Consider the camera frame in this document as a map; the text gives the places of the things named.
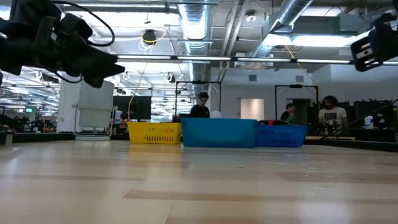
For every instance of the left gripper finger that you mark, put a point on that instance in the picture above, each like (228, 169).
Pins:
(93, 81)
(99, 65)

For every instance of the silver ventilation duct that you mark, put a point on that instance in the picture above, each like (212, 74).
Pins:
(196, 25)
(292, 12)

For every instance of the teal plastic bin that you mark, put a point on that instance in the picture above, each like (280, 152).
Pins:
(219, 132)

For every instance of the yellow plastic basket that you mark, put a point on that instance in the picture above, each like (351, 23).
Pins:
(154, 132)

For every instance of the green lit sign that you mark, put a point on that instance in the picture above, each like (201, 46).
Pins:
(29, 109)

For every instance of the person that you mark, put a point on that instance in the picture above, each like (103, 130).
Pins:
(287, 109)
(199, 110)
(332, 115)

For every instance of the white cylindrical bin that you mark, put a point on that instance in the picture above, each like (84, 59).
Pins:
(95, 102)

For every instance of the blue plastic basket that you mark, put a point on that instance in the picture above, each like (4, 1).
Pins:
(281, 135)

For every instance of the long ceiling light strip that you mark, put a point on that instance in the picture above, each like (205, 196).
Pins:
(311, 61)

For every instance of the white wipes container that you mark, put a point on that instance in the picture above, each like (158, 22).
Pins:
(368, 122)

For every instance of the black monitor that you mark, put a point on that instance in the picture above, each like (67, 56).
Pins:
(140, 109)

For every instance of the white round object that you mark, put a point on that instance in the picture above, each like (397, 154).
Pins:
(215, 114)

